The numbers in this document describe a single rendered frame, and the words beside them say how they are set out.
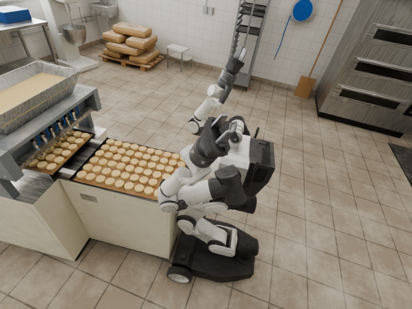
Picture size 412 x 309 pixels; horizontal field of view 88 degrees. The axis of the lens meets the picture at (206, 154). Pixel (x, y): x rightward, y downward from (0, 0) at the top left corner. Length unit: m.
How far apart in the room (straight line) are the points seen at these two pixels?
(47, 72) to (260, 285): 2.16
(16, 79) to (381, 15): 4.05
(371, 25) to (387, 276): 3.10
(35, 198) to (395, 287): 2.82
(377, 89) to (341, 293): 3.15
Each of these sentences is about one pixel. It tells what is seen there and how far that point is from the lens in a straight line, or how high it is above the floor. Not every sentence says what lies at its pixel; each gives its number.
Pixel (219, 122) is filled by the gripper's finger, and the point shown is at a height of 1.57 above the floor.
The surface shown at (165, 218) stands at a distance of 1.39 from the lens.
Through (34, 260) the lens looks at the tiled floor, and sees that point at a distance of 2.30.
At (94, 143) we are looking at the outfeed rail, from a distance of 1.64.
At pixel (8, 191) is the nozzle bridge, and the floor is 0.91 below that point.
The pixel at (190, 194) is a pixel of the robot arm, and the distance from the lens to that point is 0.92.
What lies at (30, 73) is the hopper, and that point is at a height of 1.28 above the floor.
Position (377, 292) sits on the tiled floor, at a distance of 2.60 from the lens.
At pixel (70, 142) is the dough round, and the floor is 0.91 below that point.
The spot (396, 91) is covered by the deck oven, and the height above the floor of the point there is 0.76.
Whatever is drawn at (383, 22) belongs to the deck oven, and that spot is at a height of 1.56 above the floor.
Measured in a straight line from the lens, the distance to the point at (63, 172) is 1.48.
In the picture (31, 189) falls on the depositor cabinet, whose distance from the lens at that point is 1.54.
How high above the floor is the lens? 1.89
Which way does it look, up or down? 42 degrees down
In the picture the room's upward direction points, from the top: 9 degrees clockwise
